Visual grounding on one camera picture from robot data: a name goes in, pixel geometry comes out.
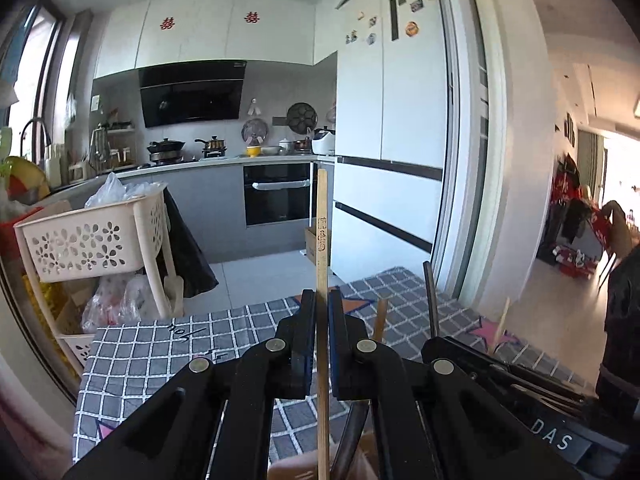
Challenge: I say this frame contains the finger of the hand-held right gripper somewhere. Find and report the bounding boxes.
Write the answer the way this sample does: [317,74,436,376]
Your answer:
[422,336,501,376]

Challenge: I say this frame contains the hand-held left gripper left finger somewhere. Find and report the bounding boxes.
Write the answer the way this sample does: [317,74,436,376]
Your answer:
[62,287,318,480]

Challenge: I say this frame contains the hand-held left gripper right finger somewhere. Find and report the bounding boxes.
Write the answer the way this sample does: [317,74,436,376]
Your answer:
[327,287,581,480]

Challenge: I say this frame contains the wooden chopstick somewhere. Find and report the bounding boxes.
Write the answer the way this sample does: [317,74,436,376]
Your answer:
[492,297,511,353]
[316,169,332,480]
[371,299,388,343]

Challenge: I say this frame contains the dark chopstick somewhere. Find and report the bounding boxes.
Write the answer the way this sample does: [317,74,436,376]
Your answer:
[423,261,441,338]

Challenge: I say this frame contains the cardboard box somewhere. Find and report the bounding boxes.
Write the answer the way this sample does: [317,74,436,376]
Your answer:
[304,226,332,267]

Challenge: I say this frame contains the grey checked tablecloth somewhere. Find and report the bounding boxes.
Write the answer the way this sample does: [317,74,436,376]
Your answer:
[72,266,601,466]

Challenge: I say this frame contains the black hanging garment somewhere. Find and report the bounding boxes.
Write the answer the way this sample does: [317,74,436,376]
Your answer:
[162,187,220,298]

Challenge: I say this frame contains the black built-in oven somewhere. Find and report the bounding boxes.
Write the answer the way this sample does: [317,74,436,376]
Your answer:
[243,162,313,227]

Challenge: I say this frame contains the red decoration rack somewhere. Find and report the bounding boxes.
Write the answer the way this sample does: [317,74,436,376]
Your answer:
[537,155,616,278]

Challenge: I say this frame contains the grey kitchen counter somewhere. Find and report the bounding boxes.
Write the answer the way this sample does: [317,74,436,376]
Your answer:
[50,154,337,266]

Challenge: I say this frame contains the clear plastic bag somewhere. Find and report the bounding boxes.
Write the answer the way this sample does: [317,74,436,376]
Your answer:
[81,274,162,335]

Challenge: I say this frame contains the sliding glass door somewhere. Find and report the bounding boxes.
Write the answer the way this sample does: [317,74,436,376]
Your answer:
[440,0,508,311]

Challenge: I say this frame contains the white rice cooker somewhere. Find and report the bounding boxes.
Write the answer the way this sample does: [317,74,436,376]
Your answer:
[311,126,336,156]

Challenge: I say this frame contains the cooking pot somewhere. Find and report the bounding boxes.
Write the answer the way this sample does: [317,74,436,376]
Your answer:
[195,135,227,158]

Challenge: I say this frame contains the round metal strainer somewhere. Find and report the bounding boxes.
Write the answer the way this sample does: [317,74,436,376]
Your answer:
[241,118,271,147]

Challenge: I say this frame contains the round black pan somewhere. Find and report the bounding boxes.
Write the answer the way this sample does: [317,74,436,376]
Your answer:
[286,101,320,133]

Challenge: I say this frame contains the white refrigerator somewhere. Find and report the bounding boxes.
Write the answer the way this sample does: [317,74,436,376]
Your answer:
[330,0,448,291]

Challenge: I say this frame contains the black wok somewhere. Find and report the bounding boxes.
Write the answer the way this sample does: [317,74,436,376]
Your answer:
[146,138,186,163]

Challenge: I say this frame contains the cream basket storage cart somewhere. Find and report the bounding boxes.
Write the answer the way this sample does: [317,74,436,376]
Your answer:
[14,184,186,376]

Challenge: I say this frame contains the white plastic bag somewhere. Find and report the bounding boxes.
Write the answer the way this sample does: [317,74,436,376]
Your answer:
[84,172,167,209]

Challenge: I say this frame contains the yellow packaging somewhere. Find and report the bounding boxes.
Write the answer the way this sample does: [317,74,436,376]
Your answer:
[22,272,68,333]

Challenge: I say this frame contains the black range hood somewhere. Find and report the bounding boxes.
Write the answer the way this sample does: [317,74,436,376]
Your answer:
[138,60,248,129]

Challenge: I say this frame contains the steel kettle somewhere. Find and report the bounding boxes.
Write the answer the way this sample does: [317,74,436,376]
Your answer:
[89,126,112,173]

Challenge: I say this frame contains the colourful dish bowl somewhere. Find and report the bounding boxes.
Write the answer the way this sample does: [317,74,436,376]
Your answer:
[0,155,51,201]

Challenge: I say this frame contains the white upper cabinets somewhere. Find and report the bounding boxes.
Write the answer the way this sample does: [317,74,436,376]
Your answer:
[93,0,341,80]

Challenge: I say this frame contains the kitchen faucet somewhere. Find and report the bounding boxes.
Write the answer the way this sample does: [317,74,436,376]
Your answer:
[20,117,53,161]

